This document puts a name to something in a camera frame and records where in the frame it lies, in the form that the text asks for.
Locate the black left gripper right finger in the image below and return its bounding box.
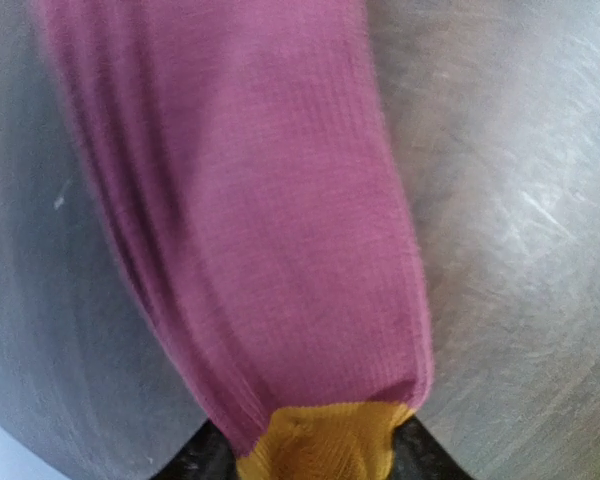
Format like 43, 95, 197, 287
388, 416, 473, 480

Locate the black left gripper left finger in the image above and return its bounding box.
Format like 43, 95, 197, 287
151, 421, 239, 480

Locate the purple orange striped sock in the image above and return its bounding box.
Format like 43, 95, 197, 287
32, 1, 433, 479

